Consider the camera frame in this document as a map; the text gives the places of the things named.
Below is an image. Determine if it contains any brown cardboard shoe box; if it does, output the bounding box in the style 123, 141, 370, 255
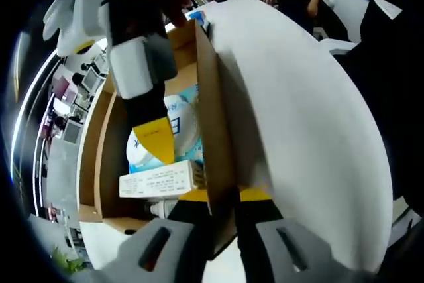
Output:
76, 19, 263, 261

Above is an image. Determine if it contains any white desktop monitor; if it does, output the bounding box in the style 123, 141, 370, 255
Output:
62, 119, 83, 144
81, 63, 101, 91

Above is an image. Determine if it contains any blue soft wet wipes pack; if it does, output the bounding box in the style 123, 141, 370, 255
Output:
125, 84, 205, 175

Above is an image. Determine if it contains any translucent white partition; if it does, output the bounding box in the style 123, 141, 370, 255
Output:
42, 137, 81, 219

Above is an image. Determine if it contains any white printed carton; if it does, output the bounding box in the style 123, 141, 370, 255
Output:
118, 159, 209, 199

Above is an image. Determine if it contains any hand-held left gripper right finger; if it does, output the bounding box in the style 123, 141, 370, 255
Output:
235, 186, 349, 283

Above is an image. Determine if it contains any white bottle with clear cap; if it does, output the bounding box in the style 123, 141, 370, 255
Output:
148, 198, 179, 220

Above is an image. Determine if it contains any person's black shirt torso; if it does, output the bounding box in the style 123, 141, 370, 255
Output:
341, 0, 424, 224

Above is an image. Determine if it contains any white paper tag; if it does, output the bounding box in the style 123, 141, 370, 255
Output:
372, 0, 403, 21

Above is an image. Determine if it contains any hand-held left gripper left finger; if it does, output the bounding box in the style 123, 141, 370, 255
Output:
99, 190, 213, 283

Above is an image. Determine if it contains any green plant in white pot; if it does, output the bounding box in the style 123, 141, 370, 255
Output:
50, 245, 93, 276

